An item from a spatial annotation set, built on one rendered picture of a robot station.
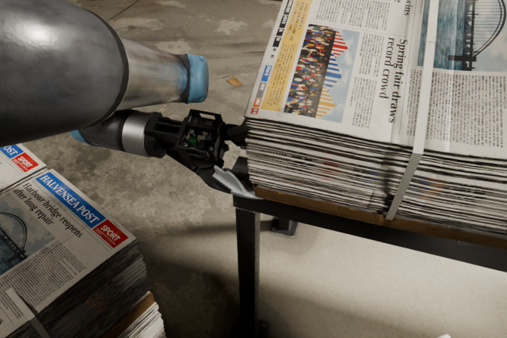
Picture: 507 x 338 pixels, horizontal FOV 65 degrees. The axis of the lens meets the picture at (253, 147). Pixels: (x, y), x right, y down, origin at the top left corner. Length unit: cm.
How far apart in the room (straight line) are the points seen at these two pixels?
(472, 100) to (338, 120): 13
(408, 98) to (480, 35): 12
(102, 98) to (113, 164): 188
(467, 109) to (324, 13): 19
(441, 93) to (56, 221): 65
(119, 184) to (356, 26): 170
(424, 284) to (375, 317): 25
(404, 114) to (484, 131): 7
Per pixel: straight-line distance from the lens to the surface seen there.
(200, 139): 62
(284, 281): 163
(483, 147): 42
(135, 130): 67
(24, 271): 76
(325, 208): 59
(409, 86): 45
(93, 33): 30
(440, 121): 43
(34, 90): 26
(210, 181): 64
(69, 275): 72
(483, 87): 47
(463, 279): 182
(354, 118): 41
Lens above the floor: 139
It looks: 40 degrees down
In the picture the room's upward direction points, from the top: straight up
